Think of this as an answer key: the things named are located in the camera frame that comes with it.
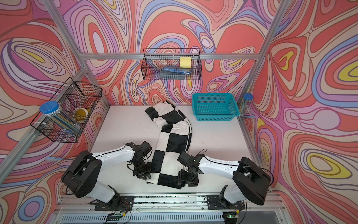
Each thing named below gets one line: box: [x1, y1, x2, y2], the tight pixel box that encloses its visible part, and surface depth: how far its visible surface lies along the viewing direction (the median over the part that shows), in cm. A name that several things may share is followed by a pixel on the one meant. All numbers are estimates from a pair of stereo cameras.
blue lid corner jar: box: [239, 92, 254, 116], surface depth 106 cm
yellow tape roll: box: [73, 107, 89, 124], surface depth 78 cm
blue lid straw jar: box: [39, 100, 82, 137], surface depth 63 cm
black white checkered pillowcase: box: [144, 101, 193, 189], surface depth 97 cm
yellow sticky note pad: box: [179, 56, 192, 69], surface depth 90 cm
